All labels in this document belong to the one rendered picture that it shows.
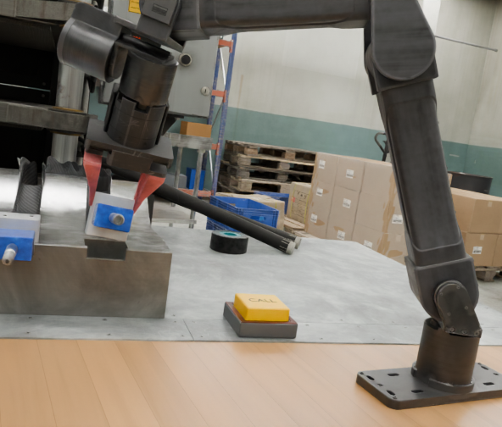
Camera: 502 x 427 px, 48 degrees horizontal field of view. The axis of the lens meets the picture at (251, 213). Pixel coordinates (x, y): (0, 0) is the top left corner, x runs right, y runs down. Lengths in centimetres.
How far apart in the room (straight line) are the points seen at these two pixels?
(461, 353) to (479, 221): 462
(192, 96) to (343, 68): 699
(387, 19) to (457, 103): 909
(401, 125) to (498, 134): 885
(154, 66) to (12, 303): 33
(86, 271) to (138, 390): 21
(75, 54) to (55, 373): 34
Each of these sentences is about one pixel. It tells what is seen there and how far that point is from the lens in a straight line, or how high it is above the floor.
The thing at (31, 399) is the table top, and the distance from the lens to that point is 56.
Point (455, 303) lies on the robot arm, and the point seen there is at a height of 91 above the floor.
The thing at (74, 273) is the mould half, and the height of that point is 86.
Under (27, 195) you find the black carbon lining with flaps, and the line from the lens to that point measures 98.
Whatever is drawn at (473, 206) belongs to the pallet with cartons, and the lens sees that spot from 518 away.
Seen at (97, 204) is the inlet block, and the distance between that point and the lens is 70.
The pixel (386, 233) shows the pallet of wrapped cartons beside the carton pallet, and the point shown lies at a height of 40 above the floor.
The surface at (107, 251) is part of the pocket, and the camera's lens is 77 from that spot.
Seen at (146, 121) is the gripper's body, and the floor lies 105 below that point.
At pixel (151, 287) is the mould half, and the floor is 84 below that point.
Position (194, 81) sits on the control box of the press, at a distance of 161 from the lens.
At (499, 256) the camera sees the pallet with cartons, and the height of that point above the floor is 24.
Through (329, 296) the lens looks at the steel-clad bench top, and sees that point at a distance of 98.
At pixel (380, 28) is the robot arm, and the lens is 61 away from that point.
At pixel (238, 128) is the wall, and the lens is 787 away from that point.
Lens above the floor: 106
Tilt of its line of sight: 9 degrees down
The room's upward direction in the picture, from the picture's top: 8 degrees clockwise
